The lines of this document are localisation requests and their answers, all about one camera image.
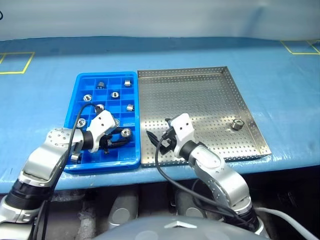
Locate blue compartment tray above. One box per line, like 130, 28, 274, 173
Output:
62, 71, 141, 175

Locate perforated metal tray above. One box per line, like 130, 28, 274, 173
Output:
136, 65, 273, 168

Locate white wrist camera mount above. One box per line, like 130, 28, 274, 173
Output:
86, 109, 116, 154
169, 112, 196, 158

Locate grey rounded cylinder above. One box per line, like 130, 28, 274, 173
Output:
107, 189, 140, 230
174, 189, 207, 218

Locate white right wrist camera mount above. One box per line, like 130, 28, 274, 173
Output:
169, 112, 196, 158

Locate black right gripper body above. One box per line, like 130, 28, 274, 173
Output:
159, 126, 178, 155

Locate light grey hose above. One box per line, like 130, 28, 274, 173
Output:
254, 207, 317, 240

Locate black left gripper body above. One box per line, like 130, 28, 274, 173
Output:
99, 134, 113, 154

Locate grey dome with emblem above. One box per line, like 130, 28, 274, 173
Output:
93, 216, 272, 240

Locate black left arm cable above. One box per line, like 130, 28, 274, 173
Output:
32, 103, 100, 240

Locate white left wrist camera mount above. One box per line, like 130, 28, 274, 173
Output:
86, 109, 116, 154

